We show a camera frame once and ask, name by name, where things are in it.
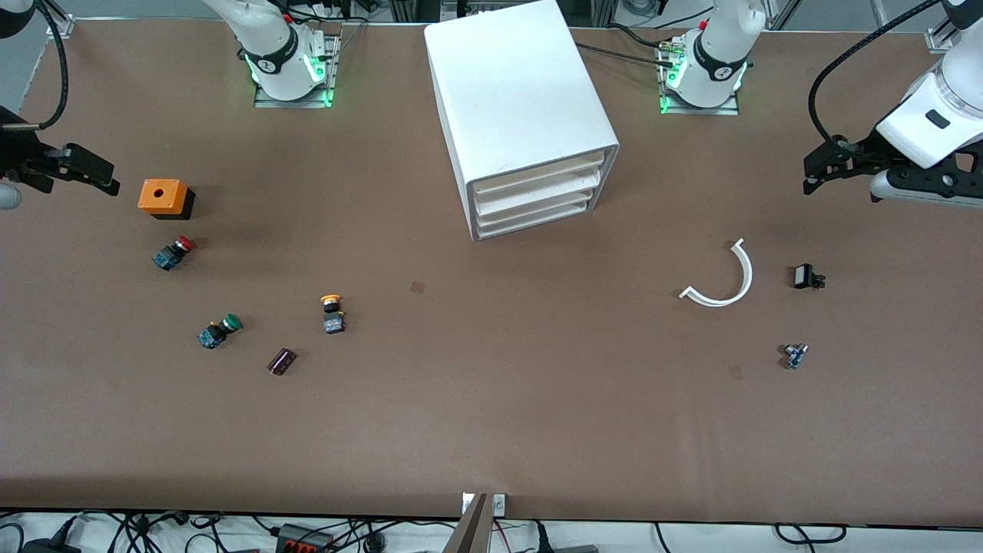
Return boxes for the black braided base cable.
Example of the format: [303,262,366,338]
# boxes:
[576,42,678,68]

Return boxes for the white plastic drawer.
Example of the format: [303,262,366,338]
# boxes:
[476,204,578,240]
[473,172,598,212]
[472,152,609,198]
[475,189,594,226]

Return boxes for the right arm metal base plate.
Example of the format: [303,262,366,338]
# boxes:
[253,31,343,110]

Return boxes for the green push button switch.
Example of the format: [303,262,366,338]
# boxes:
[197,313,243,349]

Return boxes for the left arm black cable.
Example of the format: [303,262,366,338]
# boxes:
[808,0,945,151]

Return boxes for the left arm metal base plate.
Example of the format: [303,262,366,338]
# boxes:
[659,38,742,116]

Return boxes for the red push button switch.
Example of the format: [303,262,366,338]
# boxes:
[152,236,197,271]

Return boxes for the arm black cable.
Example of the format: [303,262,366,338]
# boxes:
[808,0,945,151]
[35,0,70,130]

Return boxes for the white drawer cabinet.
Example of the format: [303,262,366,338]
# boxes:
[424,0,621,243]

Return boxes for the black power strip red switches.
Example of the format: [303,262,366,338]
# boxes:
[276,524,339,553]

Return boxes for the grey slanted post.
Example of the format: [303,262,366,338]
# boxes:
[442,493,489,553]

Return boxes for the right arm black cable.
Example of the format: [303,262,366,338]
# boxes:
[35,0,70,130]

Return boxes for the orange button enclosure box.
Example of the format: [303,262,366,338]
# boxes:
[138,179,196,221]

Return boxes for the black looped floor cable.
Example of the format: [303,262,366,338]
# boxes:
[774,522,848,546]

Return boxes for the white curved plastic strip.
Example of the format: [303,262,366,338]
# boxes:
[679,238,754,308]

